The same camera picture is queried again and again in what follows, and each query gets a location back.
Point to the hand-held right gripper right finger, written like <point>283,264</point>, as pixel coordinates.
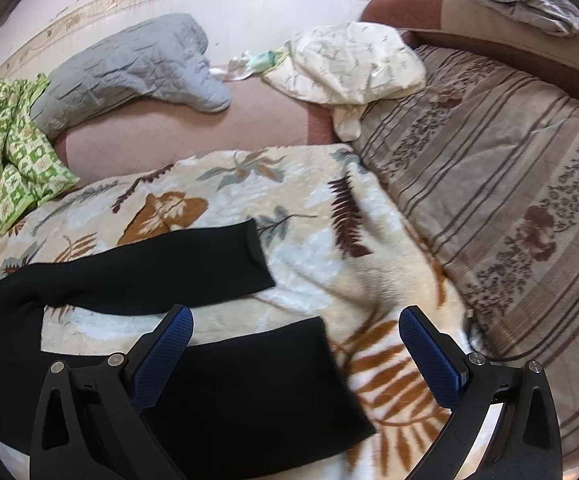
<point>432,360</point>

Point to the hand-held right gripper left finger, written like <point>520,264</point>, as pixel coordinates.
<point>164,357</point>

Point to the black pants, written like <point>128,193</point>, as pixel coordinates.
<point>119,270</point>

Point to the leaf printed fleece blanket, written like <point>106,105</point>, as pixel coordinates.
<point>319,260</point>

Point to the striped floral sofa cover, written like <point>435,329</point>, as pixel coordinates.
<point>494,160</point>

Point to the brown and beige sofa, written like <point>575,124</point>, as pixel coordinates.
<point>169,135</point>

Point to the green checkered quilt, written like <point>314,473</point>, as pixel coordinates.
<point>9,160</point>

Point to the grey quilted pillow cover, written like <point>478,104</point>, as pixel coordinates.
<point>134,70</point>

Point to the small white cloth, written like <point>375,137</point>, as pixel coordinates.
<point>232,71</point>

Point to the cream printed cloth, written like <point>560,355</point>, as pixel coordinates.
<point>349,65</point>

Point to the small green bottle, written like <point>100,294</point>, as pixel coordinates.
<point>262,59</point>

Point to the grey striped cloth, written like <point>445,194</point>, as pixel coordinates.
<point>529,0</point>

